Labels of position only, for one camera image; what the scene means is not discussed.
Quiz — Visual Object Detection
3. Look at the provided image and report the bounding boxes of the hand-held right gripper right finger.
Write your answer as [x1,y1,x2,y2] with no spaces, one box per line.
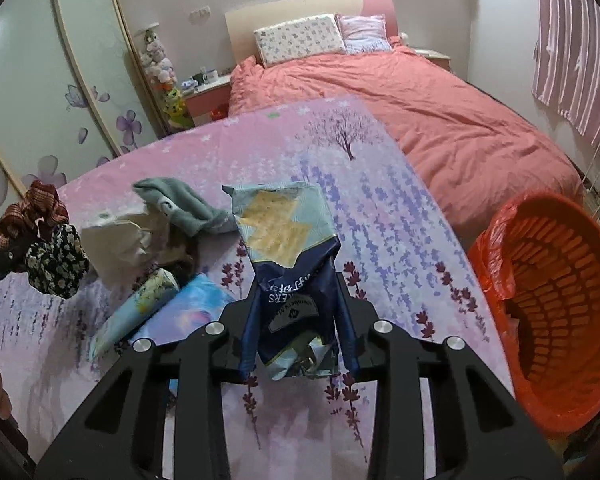
[329,256,566,480]

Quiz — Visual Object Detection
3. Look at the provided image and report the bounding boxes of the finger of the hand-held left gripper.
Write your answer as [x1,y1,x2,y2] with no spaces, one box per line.
[0,232,42,297]

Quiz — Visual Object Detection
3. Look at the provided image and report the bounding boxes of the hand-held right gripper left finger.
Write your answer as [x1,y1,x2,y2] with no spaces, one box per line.
[34,282,263,480]

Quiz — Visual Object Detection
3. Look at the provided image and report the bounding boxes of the black floral scrunchie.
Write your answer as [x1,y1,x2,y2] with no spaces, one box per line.
[24,224,91,297]

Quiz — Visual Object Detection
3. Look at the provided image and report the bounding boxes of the red plaid scrunchie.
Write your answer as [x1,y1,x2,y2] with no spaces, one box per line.
[0,180,71,252]

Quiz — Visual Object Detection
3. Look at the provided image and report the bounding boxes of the white cloth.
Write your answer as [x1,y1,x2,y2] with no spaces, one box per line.
[80,204,157,282]

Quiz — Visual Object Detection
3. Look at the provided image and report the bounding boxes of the blue cracker bag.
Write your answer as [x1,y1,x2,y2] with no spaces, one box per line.
[222,181,342,381]

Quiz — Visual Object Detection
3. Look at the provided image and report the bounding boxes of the orange laundry basket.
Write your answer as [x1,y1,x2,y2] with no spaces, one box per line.
[467,191,600,435]

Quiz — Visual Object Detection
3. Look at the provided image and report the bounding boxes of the orange plastic basket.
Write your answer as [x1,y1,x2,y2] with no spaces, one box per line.
[500,194,600,433]

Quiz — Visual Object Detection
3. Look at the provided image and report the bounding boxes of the light blue plastic packet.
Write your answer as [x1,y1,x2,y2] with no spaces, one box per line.
[130,274,238,347]

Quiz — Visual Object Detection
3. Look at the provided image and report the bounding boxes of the dark brown hair claw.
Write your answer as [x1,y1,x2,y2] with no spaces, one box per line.
[155,232,202,282]

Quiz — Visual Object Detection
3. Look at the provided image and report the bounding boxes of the floral printed tube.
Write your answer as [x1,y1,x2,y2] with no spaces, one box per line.
[89,267,181,361]

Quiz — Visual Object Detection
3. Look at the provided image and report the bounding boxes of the pink floral printed tablecloth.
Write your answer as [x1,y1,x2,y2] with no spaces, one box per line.
[0,95,520,480]

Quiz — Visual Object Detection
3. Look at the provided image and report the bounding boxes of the green fuzzy sock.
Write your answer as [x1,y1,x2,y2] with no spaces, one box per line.
[132,176,241,236]

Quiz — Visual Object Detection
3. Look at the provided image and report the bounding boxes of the floral sliding wardrobe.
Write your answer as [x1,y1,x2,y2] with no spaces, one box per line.
[0,0,167,261]

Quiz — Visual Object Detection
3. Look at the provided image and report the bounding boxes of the coral pink duvet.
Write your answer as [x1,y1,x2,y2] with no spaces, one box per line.
[228,45,584,242]

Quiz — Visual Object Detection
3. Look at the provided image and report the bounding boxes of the pink nightstand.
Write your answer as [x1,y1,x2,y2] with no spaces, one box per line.
[182,75,232,128]

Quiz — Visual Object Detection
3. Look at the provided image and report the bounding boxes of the stack of plush toys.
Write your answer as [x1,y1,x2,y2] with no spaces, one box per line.
[139,22,194,129]

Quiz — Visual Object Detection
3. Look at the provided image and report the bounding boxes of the white nightstand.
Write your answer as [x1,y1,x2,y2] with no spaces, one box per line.
[414,47,452,74]

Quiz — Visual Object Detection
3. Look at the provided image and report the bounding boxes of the pink striped pillow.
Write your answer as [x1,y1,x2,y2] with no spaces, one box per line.
[336,14,394,55]

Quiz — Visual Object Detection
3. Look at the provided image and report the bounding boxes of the white floral pillow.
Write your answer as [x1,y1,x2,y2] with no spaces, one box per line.
[253,13,347,68]

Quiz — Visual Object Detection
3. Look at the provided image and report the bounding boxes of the cream and pink headboard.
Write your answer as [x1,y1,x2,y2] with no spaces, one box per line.
[224,0,399,68]

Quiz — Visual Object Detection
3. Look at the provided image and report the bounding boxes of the pink striped curtain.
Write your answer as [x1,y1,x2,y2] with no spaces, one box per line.
[532,0,600,149]

